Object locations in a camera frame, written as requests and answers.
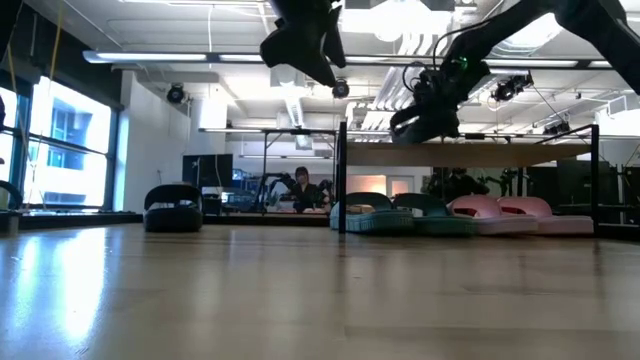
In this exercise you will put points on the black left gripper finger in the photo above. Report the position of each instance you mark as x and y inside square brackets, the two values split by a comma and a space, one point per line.
[337, 45]
[300, 52]

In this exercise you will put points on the black slide sandal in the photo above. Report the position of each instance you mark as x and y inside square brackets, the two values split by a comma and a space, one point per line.
[430, 132]
[172, 217]

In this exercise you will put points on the pink slide sandal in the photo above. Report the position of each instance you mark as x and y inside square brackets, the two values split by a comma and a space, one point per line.
[490, 210]
[555, 222]

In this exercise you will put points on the green slide sandal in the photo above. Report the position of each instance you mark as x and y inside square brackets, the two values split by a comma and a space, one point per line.
[380, 220]
[440, 225]

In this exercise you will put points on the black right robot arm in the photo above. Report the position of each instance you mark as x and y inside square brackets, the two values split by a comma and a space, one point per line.
[590, 20]

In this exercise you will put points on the black ceiling spotlight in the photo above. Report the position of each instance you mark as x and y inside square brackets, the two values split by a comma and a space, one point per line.
[341, 89]
[176, 94]
[512, 87]

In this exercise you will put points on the person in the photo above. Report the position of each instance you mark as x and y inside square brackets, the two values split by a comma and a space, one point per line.
[305, 192]

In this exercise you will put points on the long ceiling light bar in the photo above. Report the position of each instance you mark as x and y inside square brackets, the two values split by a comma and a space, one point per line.
[150, 57]

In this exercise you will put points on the large window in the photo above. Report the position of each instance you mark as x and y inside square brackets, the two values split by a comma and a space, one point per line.
[65, 150]

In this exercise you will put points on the wooden shelf with black frame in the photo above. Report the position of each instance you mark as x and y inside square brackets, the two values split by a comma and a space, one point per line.
[450, 154]

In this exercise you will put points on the black wall monitor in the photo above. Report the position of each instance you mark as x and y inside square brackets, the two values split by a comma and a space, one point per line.
[207, 170]

